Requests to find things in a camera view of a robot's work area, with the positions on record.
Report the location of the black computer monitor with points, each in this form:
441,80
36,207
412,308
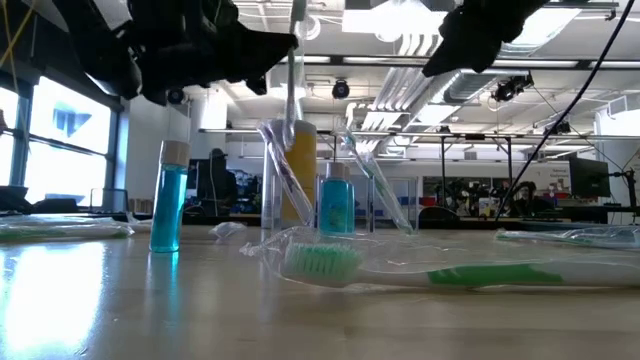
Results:
589,177

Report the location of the large window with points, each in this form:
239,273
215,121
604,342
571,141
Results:
65,150

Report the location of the black metal gantry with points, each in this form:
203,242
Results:
475,136

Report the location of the small blue mouthwash bottle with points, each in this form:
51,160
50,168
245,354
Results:
352,205
334,205

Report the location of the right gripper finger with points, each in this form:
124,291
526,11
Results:
450,47

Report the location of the purple toothbrush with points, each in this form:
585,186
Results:
292,185

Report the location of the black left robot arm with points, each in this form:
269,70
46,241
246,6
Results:
95,55

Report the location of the black ceiling camera rig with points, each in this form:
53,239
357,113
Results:
510,87

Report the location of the white ceiling light panel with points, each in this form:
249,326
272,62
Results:
380,20

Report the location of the black ceiling spotlight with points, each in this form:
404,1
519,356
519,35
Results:
175,95
340,89

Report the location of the person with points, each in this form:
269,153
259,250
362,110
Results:
216,175

